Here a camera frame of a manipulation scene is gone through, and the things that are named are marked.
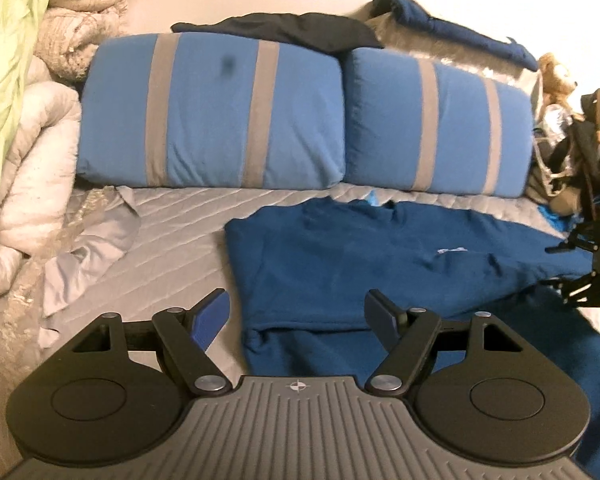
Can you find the light green sheet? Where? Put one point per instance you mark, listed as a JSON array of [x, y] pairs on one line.
[[10, 35]]

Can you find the grey quilted bed mattress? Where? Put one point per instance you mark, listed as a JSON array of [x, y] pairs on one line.
[[180, 240]]

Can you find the clear plastic bag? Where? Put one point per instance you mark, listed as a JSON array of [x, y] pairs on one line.
[[555, 122]]

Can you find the white comforter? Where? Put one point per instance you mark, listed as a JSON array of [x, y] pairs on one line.
[[30, 170]]

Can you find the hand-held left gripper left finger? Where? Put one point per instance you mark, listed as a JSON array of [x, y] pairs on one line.
[[210, 317]]

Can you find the light blue cloth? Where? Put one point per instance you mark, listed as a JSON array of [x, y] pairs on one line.
[[550, 217]]

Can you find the stained blue grey-striped pillow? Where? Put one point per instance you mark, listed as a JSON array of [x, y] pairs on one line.
[[205, 120]]

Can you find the cream fleece blanket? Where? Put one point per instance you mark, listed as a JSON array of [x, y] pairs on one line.
[[420, 47]]

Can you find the beige teddy bear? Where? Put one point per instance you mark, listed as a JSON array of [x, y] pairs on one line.
[[555, 80]]

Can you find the cream lace bedspread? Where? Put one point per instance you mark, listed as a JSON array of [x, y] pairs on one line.
[[10, 340]]

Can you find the beige fluffy blanket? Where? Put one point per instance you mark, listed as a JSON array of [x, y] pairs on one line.
[[80, 20]]

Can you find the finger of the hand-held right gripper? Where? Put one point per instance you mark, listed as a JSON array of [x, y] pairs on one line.
[[582, 287], [582, 237]]

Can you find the black garment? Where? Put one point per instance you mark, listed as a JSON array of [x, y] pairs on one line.
[[300, 27]]

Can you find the black fabric bag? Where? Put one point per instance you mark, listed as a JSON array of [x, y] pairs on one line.
[[590, 125]]

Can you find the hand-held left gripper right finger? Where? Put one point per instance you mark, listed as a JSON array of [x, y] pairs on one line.
[[382, 317]]

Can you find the blue sweatshirt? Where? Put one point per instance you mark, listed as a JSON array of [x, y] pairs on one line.
[[330, 260]]

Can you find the grey sheet cloth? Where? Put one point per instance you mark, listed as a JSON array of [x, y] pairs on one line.
[[95, 240]]

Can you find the navy blanket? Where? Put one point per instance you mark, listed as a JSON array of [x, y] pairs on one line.
[[455, 30]]

